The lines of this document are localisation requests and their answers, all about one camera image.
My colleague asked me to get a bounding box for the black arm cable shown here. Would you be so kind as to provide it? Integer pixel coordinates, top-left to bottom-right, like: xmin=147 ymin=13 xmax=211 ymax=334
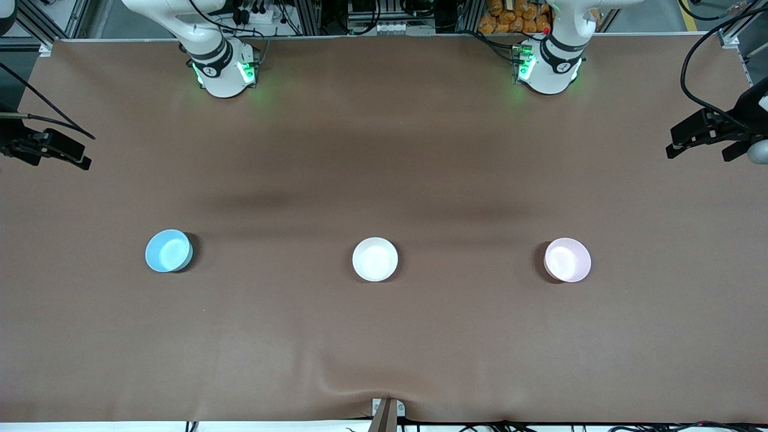
xmin=0 ymin=62 xmax=97 ymax=140
xmin=680 ymin=3 xmax=768 ymax=128

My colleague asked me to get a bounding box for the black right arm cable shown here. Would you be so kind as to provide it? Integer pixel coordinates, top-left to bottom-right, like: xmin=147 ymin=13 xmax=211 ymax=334
xmin=0 ymin=62 xmax=97 ymax=140

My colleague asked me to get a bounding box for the white power strip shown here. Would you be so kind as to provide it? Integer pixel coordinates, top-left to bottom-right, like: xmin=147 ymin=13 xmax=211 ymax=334
xmin=236 ymin=5 xmax=284 ymax=26

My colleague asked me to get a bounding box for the blue plastic bowl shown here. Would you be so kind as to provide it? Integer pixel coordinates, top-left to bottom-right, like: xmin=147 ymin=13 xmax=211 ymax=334
xmin=145 ymin=229 xmax=194 ymax=274

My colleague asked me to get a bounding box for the brown upright post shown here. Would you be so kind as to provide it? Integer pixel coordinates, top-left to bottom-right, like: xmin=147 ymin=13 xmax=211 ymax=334
xmin=368 ymin=399 xmax=398 ymax=432

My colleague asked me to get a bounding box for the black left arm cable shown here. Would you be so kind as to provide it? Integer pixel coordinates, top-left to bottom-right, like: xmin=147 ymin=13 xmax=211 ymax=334
xmin=680 ymin=3 xmax=768 ymax=128

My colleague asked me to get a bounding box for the brown table cloth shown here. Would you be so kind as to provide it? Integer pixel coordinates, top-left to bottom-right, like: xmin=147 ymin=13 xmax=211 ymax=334
xmin=0 ymin=35 xmax=768 ymax=424

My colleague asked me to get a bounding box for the aluminium frame profile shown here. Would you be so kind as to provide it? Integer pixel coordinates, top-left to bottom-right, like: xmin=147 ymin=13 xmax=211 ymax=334
xmin=456 ymin=0 xmax=484 ymax=34
xmin=293 ymin=0 xmax=323 ymax=37

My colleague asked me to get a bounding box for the white terminal strip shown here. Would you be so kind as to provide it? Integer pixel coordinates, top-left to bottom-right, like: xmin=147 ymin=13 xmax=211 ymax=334
xmin=371 ymin=22 xmax=436 ymax=36

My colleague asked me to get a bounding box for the orange packet pile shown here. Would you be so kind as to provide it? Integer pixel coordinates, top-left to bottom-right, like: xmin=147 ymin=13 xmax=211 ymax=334
xmin=479 ymin=0 xmax=551 ymax=35

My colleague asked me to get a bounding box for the pink plastic bowl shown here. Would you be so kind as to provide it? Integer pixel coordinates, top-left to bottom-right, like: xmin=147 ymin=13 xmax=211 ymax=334
xmin=544 ymin=237 xmax=592 ymax=283

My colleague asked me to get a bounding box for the white plastic bowl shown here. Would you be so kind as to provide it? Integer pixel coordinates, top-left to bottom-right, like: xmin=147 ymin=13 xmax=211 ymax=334
xmin=352 ymin=236 xmax=399 ymax=283

